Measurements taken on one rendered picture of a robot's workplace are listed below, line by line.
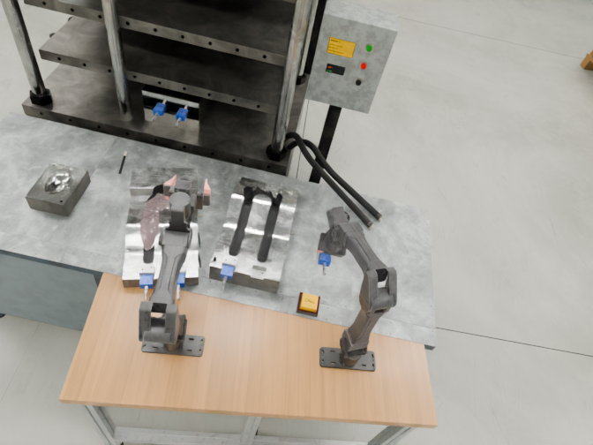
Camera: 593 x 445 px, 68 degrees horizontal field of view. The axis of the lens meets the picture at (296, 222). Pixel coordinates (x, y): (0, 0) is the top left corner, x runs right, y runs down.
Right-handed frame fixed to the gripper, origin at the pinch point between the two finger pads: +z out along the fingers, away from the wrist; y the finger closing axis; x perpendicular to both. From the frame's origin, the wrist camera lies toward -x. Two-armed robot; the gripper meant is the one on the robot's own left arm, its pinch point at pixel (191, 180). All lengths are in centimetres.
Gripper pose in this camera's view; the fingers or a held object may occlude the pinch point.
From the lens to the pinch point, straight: 145.5
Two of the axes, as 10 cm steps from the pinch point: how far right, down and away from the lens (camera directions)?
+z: 0.1, -7.6, 6.4
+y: -9.9, -1.2, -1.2
